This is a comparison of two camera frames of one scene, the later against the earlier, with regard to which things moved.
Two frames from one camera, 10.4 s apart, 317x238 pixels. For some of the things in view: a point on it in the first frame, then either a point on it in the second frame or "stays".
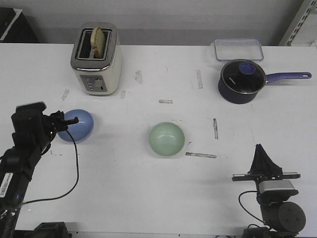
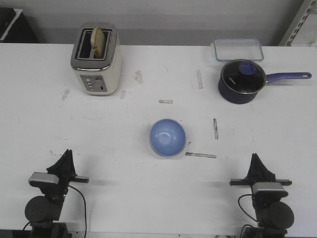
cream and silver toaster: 101,76 stays
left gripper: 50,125 -> 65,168
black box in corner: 15,27 stays
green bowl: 166,139 stays
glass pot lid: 243,76 stays
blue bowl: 79,131 -> 167,137
